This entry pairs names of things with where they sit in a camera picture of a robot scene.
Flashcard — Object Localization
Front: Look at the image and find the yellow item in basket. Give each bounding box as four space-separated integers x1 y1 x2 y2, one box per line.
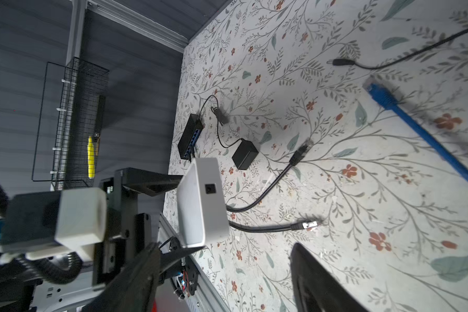
87 136 96 179

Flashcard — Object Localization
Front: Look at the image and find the small black power adapter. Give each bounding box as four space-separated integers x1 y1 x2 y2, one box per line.
232 140 259 170

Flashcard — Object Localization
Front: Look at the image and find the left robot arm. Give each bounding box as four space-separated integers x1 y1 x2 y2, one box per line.
0 160 220 311

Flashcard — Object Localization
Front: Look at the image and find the black wire wall basket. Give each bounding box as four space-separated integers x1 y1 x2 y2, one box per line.
31 57 110 191

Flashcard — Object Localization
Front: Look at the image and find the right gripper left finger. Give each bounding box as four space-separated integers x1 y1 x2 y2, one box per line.
82 243 161 312

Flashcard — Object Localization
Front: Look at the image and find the long black cable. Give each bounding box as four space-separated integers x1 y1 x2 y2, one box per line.
225 140 313 213

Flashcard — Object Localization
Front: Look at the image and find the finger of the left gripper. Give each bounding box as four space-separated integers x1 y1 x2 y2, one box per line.
158 246 204 273

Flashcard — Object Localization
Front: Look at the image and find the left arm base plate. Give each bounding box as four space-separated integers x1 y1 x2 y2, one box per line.
164 247 203 300

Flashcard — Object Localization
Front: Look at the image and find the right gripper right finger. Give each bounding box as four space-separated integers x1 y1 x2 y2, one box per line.
290 243 366 312

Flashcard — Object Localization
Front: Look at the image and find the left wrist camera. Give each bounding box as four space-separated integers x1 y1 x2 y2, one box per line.
0 187 107 262

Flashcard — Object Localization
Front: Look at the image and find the white box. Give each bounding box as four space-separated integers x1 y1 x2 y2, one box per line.
177 158 230 248

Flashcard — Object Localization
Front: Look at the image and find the blue ethernet cable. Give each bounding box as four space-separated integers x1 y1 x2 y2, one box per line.
363 79 468 196

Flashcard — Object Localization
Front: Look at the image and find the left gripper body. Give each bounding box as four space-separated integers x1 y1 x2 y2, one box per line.
92 168 182 285

